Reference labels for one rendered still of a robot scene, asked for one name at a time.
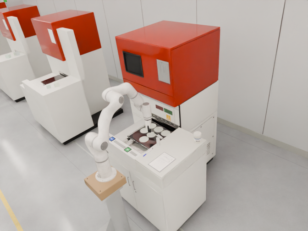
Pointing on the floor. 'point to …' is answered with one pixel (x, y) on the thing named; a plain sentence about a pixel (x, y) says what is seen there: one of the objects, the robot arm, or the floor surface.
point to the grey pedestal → (116, 213)
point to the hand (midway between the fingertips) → (149, 130)
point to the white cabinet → (164, 194)
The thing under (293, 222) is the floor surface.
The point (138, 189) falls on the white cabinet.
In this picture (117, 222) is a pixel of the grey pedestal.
